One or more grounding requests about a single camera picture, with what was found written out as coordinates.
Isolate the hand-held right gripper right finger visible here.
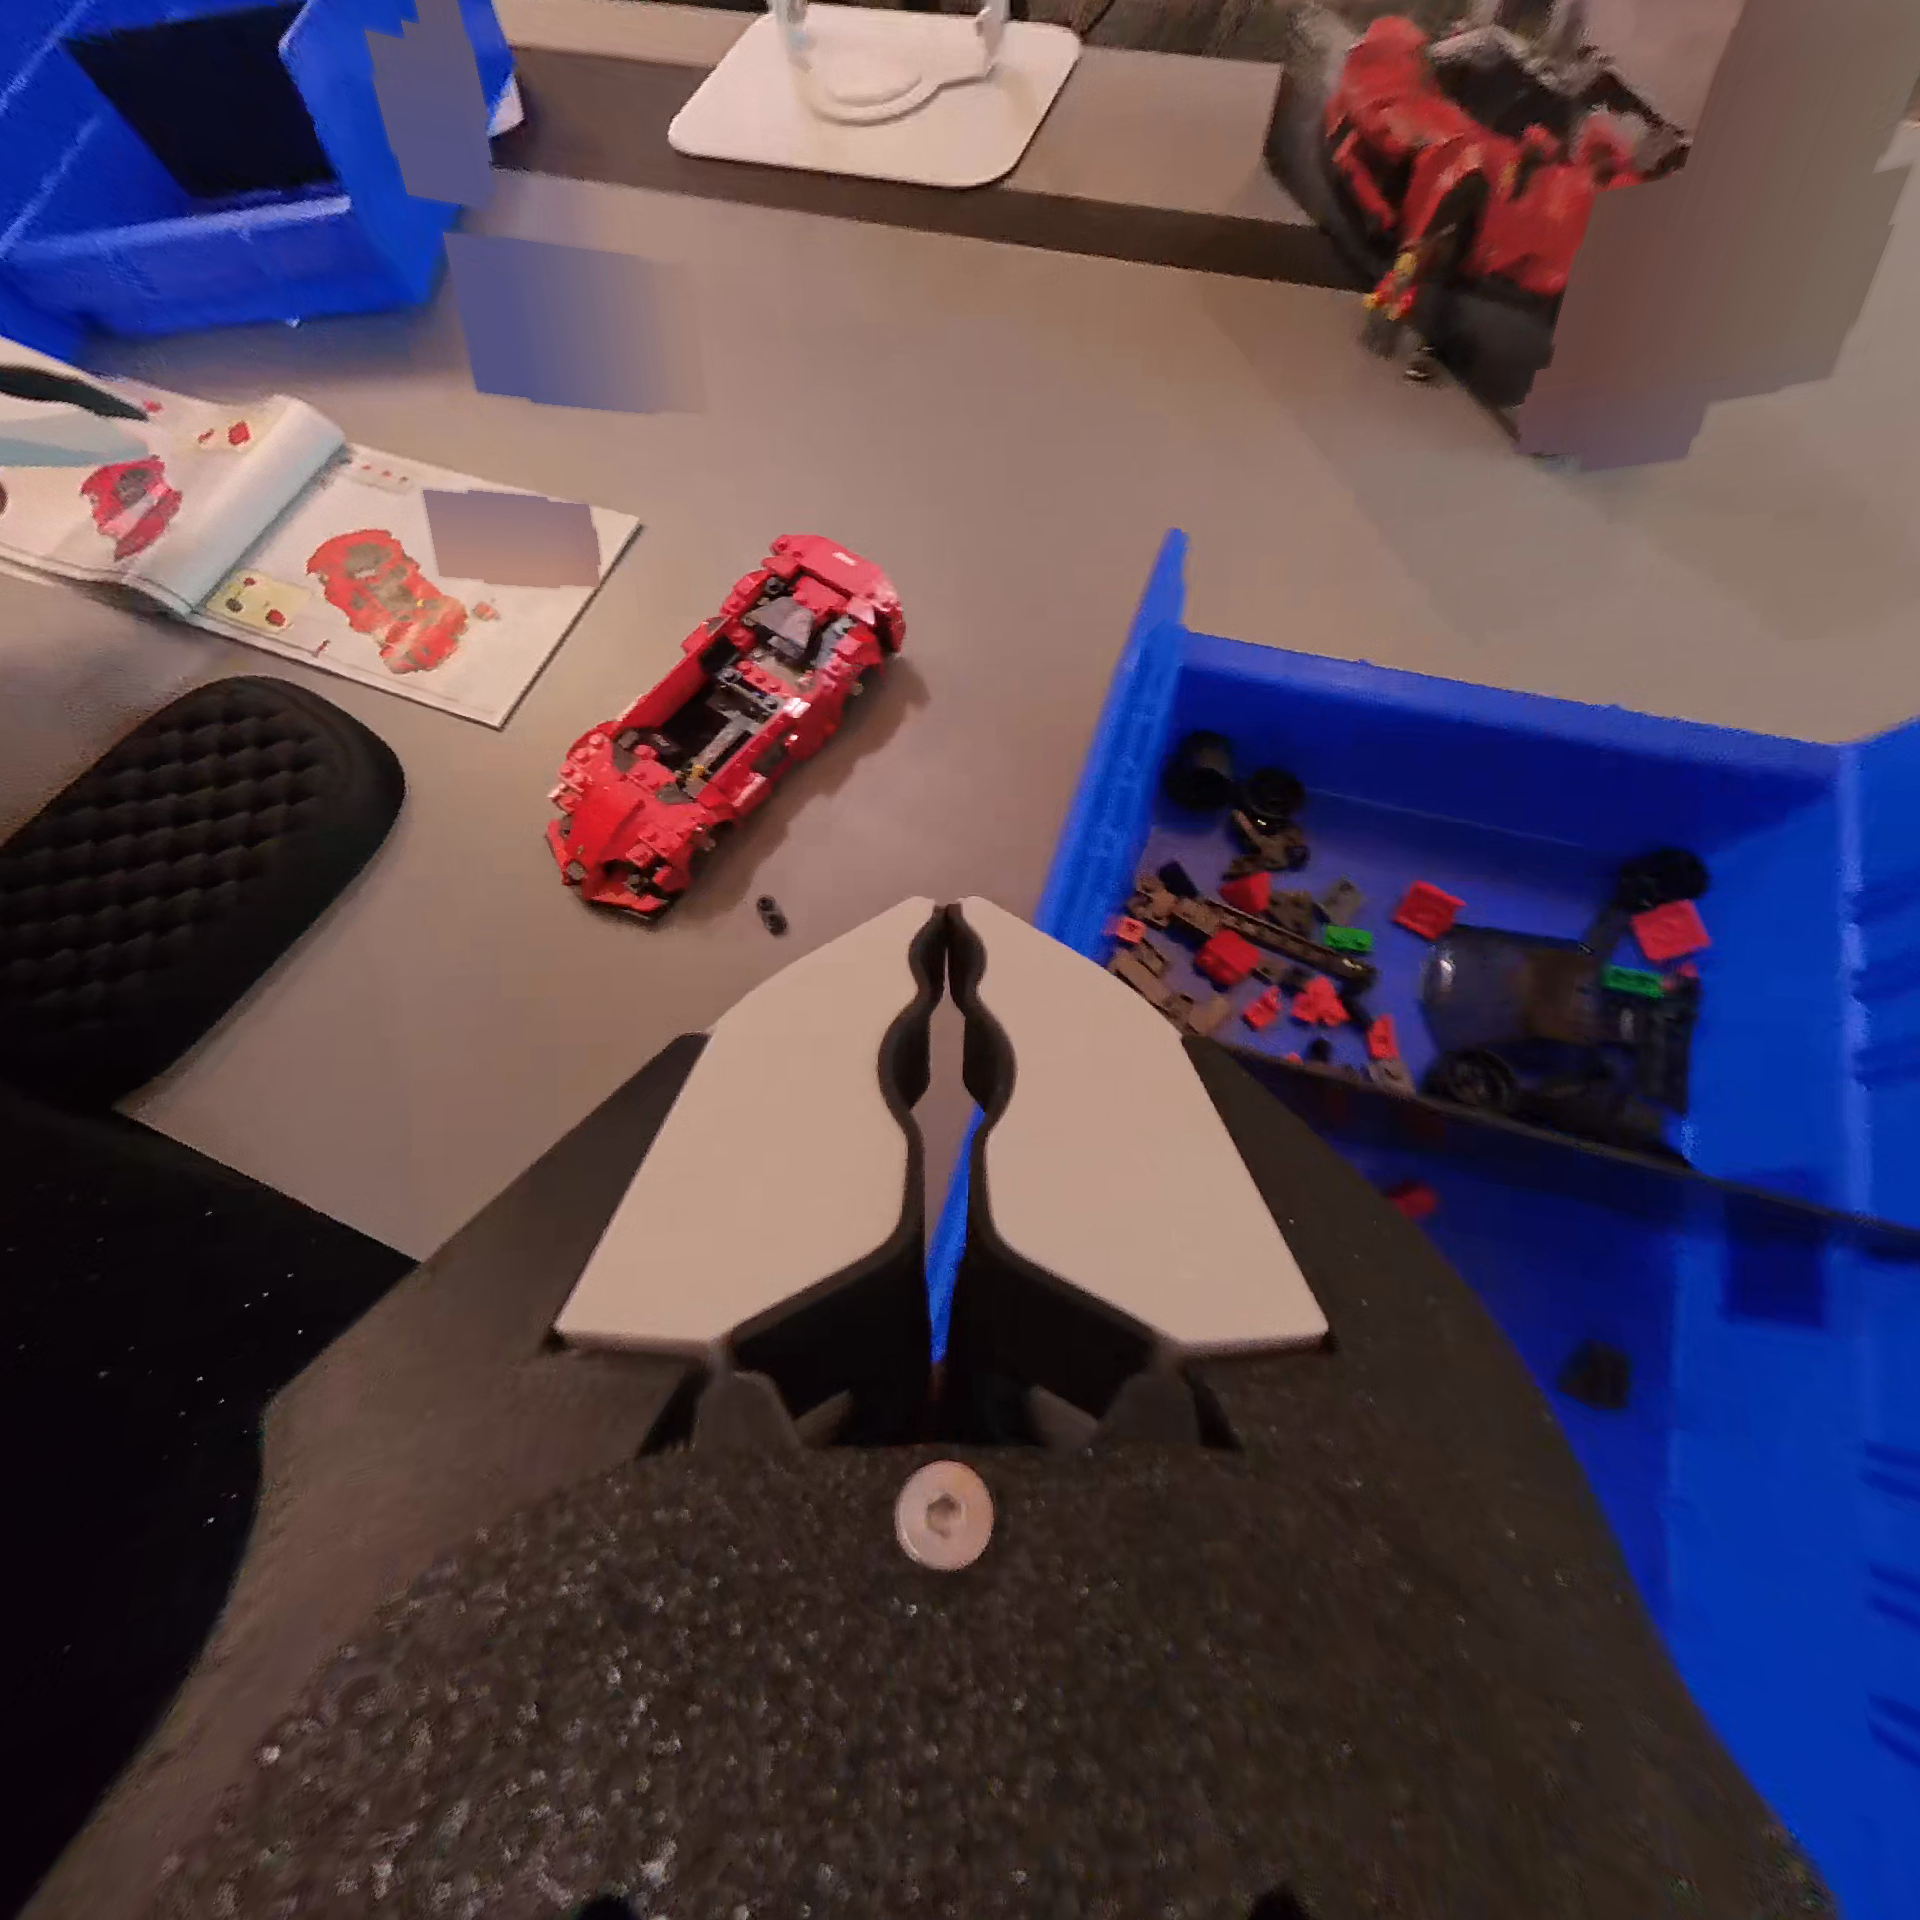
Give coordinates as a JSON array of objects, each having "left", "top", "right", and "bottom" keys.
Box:
[{"left": 947, "top": 894, "right": 1330, "bottom": 1359}]

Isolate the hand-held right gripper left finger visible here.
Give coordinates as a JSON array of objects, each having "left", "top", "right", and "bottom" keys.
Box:
[{"left": 551, "top": 894, "right": 946, "bottom": 1353}]

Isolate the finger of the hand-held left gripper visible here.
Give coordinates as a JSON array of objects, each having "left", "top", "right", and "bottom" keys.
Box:
[
  {"left": 0, "top": 373, "right": 159, "bottom": 470},
  {"left": 0, "top": 334, "right": 119, "bottom": 396}
]

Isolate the lego instruction booklet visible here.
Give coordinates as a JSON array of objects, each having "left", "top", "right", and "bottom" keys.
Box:
[{"left": 0, "top": 393, "right": 641, "bottom": 732}]

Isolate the pile of lego pieces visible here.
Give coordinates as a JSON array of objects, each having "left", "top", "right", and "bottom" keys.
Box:
[{"left": 1103, "top": 724, "right": 1711, "bottom": 1157}]

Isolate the red lego car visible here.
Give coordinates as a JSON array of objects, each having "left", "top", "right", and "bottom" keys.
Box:
[{"left": 541, "top": 532, "right": 909, "bottom": 913}]

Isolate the blue plastic parts bin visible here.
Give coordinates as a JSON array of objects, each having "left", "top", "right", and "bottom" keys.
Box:
[{"left": 1033, "top": 526, "right": 1920, "bottom": 1920}]

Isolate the lego set box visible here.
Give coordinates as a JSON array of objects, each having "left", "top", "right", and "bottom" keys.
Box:
[{"left": 1264, "top": 0, "right": 1697, "bottom": 410}]

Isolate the empty blue plastic bin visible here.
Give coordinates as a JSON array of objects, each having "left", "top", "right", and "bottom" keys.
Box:
[{"left": 0, "top": 0, "right": 519, "bottom": 340}]

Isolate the black quilted wrist rest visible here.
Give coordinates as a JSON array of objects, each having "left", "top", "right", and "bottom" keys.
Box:
[{"left": 0, "top": 674, "right": 406, "bottom": 1120}]

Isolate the white stand base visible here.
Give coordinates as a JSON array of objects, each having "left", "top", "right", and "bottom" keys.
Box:
[{"left": 666, "top": 0, "right": 1081, "bottom": 189}]

